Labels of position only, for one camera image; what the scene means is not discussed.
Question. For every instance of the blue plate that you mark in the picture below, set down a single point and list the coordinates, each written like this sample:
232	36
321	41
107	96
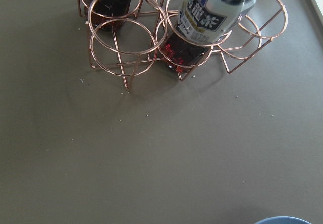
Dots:
282	220

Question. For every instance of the tea bottle top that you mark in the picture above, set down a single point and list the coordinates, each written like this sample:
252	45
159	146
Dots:
111	8

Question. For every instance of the tea bottle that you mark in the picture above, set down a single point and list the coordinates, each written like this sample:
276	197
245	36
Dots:
201	23
111	8

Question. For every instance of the tea bottle lower left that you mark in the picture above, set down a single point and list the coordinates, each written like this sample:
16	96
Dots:
201	23

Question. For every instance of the copper wire bottle rack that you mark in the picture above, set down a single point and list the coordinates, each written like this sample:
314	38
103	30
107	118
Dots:
133	49

